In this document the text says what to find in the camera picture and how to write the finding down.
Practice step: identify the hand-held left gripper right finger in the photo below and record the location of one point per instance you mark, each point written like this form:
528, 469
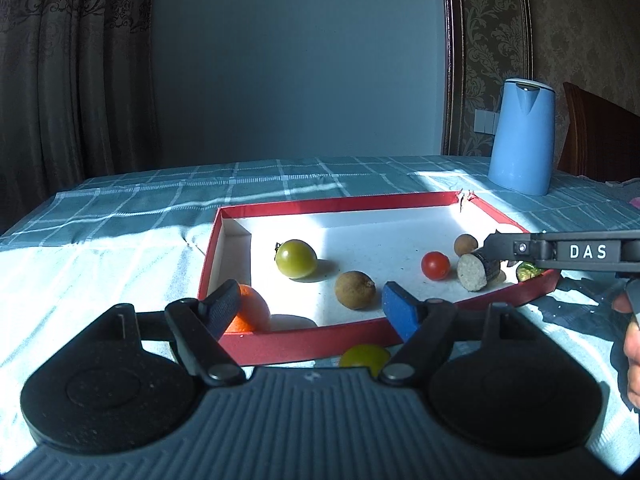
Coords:
400, 310

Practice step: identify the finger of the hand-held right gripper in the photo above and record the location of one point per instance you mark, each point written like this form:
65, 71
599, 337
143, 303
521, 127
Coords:
505, 245

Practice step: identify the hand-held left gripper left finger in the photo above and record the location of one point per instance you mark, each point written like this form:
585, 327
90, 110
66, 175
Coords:
222, 310

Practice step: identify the orange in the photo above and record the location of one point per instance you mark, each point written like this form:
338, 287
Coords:
252, 310

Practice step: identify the light green cucumber piece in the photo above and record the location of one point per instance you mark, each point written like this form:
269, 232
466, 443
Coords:
529, 272

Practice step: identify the small brown longan fruit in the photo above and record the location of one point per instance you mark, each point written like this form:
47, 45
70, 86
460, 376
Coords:
465, 245

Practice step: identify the dark eggplant slice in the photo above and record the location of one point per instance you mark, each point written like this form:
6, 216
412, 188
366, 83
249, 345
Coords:
472, 272

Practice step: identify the small red cherry tomato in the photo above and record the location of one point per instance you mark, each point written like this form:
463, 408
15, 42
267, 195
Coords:
435, 265

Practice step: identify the yellow-green tomato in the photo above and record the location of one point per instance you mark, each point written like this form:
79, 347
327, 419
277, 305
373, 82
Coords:
362, 357

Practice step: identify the red cardboard box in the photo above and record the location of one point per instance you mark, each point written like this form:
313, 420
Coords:
380, 235

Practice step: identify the green tomato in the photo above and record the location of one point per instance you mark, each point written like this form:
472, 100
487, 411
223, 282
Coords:
296, 259

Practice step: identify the person's right hand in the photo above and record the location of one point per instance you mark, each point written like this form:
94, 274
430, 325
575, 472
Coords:
633, 360

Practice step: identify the blue kettle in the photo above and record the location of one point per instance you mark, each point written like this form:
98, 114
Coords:
522, 140

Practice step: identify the teal checked tablecloth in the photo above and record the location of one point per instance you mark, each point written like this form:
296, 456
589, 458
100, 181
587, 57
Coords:
125, 260

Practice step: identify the brown wooden chair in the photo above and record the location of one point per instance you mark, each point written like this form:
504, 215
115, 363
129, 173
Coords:
600, 135

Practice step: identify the dark patterned curtain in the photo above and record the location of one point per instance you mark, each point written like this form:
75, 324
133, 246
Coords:
65, 85

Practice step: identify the white wall switch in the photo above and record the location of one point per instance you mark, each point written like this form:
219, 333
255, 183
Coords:
485, 120

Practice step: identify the dark wooden wall frame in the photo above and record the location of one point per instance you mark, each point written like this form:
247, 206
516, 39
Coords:
452, 60

